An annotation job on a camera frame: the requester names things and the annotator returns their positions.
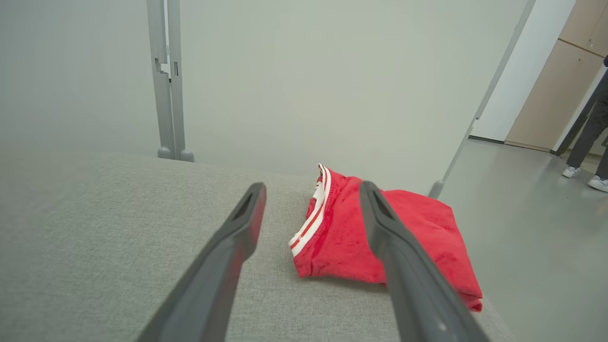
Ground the white partition panel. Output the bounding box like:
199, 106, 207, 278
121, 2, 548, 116
180, 0, 529, 193
0, 0, 162, 160

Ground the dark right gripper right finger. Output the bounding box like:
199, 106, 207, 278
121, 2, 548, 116
359, 180, 491, 342

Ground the red shirt with white sleeves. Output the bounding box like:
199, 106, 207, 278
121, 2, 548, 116
288, 163, 484, 313

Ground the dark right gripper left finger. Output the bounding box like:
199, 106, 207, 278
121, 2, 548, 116
135, 182, 267, 342

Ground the beige wooden cabinet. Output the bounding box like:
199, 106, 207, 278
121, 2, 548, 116
504, 0, 608, 153

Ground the person in grey trousers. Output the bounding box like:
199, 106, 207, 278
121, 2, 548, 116
561, 55, 608, 193

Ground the grey partition end leg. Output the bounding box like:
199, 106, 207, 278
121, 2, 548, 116
427, 0, 537, 200

